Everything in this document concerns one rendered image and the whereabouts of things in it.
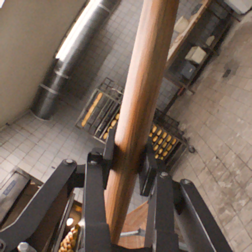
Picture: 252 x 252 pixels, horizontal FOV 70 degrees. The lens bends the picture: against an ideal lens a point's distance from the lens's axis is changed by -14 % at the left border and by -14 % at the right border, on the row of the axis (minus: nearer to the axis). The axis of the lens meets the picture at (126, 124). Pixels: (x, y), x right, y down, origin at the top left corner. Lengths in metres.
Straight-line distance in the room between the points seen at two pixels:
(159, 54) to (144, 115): 0.05
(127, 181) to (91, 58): 5.08
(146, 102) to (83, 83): 5.16
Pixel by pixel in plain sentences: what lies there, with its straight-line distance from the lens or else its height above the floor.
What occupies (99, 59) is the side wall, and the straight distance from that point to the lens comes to 5.21.
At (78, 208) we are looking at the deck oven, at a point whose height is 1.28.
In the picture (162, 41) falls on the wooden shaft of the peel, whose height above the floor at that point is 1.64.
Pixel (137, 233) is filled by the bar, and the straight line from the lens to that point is 1.59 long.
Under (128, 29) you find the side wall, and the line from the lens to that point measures 5.22.
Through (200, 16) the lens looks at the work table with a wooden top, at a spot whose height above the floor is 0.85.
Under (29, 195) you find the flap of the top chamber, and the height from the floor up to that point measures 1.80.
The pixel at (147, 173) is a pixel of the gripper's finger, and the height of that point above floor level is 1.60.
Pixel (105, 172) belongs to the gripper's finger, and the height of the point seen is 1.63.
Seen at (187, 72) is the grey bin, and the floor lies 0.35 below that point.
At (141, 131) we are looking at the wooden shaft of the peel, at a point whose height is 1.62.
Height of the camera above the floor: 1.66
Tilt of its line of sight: 10 degrees down
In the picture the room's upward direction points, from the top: 59 degrees counter-clockwise
